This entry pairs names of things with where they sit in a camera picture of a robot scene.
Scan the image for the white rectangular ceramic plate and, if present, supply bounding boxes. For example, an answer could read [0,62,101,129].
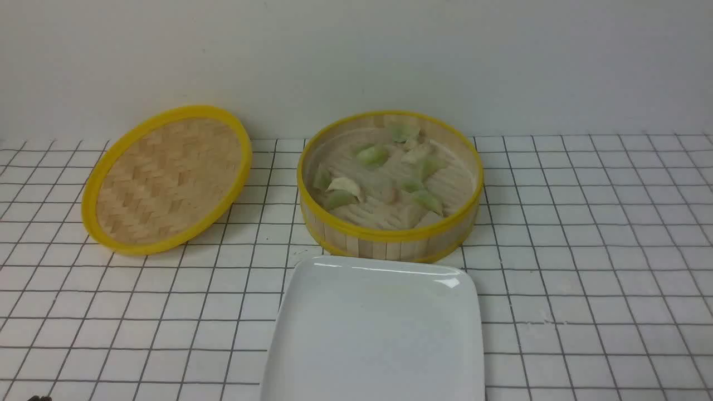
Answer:
[260,256,486,400]

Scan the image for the pinkish white dumpling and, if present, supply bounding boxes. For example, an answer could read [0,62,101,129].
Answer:
[399,203,429,230]

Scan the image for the green dumpling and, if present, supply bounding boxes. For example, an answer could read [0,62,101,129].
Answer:
[387,124,421,144]
[417,157,448,182]
[412,189,444,217]
[311,164,332,193]
[355,144,390,169]
[399,179,426,193]
[323,190,359,211]

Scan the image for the yellow rimmed bamboo steamer basket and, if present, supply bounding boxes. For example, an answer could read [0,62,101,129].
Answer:
[296,111,484,262]

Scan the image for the yellow rimmed bamboo steamer lid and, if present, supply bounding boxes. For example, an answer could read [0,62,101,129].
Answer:
[81,106,253,255]

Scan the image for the pale pink dumpling centre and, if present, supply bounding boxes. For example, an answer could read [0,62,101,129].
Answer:
[377,186,399,204]

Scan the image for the green dumpling back top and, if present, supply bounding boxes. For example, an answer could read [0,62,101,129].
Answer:
[387,124,421,144]

